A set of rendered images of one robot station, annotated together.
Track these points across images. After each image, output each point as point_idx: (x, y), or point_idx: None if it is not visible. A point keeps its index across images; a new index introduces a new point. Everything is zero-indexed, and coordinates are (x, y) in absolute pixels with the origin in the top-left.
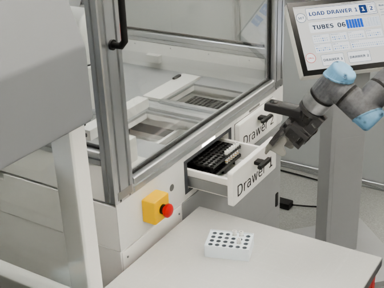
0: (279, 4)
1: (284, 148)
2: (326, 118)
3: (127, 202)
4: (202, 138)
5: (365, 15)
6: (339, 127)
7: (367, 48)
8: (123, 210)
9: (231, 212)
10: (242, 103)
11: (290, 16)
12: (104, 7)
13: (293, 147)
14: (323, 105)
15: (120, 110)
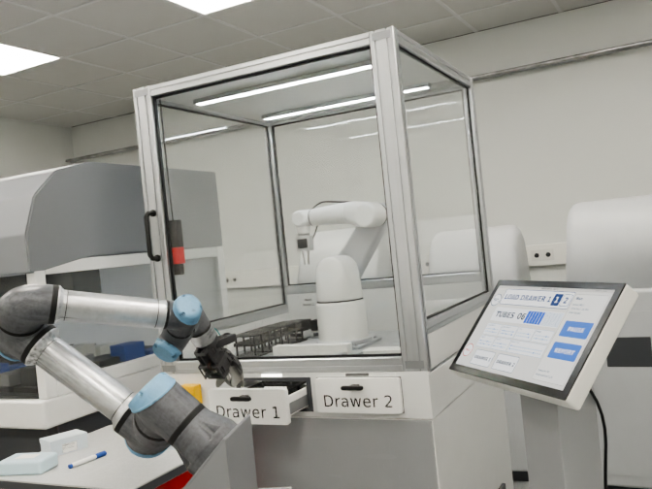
0: (402, 268)
1: (216, 379)
2: (201, 352)
3: (171, 376)
4: (260, 368)
5: (551, 309)
6: (535, 480)
7: (519, 355)
8: None
9: (318, 475)
10: (329, 359)
11: (490, 295)
12: (152, 233)
13: (231, 385)
14: (211, 342)
15: None
